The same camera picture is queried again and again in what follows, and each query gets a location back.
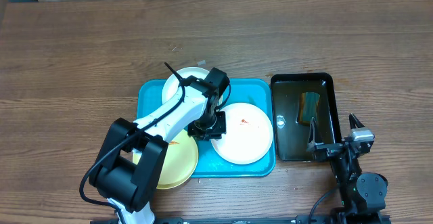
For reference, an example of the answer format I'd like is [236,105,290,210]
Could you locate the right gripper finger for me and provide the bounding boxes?
[348,113,365,129]
[306,118,324,151]

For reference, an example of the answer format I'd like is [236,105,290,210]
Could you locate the green yellow sponge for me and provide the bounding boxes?
[296,91,320,126]

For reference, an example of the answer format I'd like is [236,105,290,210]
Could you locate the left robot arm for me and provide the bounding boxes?
[79,68,231,223]

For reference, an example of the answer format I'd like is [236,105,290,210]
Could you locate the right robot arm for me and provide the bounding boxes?
[307,114,389,223]

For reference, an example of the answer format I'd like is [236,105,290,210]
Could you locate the black water tray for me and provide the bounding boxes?
[271,72,342,161]

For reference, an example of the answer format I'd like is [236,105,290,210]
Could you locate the teal plastic tray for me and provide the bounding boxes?
[136,79,276,178]

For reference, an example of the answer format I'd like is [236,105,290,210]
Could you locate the yellow plate with stain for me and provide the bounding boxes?
[132,128,200,190]

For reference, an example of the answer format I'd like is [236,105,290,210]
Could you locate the white plate with long stain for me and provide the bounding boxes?
[162,67,229,110]

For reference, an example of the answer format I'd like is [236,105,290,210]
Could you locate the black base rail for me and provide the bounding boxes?
[90,215,392,224]

